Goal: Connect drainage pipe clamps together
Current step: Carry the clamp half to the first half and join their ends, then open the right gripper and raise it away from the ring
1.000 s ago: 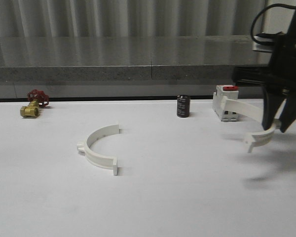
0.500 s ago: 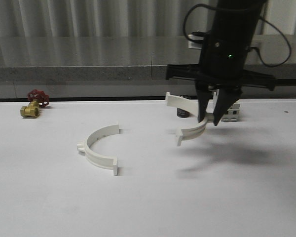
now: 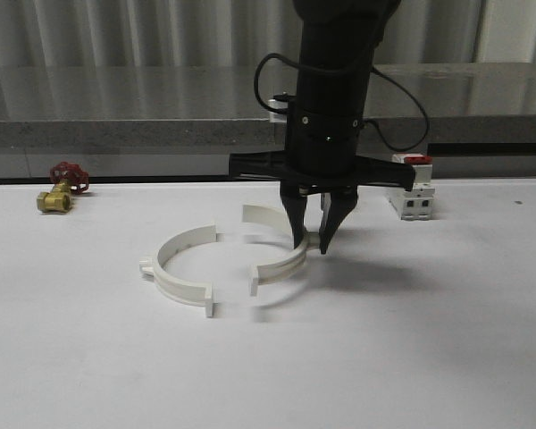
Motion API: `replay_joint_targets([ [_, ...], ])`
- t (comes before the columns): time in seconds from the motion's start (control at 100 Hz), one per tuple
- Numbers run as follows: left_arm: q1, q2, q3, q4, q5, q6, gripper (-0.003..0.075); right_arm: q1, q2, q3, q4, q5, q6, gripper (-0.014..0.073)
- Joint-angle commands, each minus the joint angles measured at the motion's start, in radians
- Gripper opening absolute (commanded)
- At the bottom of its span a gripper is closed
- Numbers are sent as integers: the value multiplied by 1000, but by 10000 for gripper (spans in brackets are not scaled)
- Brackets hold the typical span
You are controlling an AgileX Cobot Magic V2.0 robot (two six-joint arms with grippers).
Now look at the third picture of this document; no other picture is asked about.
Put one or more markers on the white half-ring clamp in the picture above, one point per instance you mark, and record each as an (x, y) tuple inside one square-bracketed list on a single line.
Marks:
[(163, 268), (282, 266)]

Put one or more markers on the grey stone countertop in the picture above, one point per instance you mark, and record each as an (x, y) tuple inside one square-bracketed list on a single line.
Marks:
[(475, 120)]

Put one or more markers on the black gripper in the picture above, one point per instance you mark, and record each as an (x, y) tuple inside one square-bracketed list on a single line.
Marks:
[(320, 151)]

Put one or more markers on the brass valve red handle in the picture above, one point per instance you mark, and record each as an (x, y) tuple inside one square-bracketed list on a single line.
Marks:
[(69, 180)]

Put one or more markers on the white circuit breaker red switch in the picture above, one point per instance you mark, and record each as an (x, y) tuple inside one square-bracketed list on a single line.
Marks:
[(416, 204)]

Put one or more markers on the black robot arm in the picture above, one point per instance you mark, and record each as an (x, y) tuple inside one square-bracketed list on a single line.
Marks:
[(336, 58)]

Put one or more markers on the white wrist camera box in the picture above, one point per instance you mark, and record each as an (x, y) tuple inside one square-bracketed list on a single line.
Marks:
[(279, 107)]

